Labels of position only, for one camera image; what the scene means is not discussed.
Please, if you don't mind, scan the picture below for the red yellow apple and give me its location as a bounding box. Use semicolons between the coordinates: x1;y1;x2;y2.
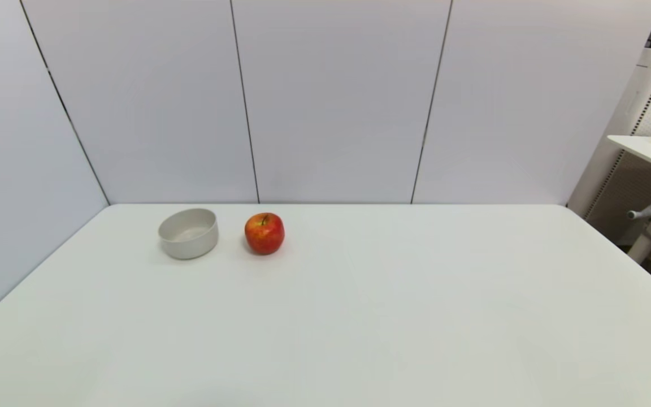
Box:
244;212;285;256

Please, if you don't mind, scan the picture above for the white round bowl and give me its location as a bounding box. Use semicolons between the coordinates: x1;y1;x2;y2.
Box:
158;208;219;261

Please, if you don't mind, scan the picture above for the white perforated cabinet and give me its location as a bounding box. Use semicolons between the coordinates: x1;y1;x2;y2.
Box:
566;47;651;238

